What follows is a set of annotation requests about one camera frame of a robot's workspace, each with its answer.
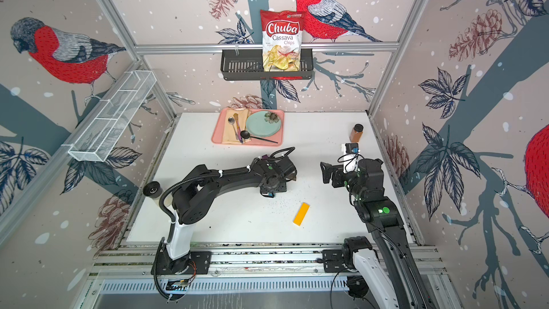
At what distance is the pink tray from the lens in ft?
3.65

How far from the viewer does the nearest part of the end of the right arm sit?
2.05 feet

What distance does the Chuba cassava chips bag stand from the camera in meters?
0.85

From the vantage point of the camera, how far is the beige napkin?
111cm

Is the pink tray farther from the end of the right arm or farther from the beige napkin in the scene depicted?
the end of the right arm
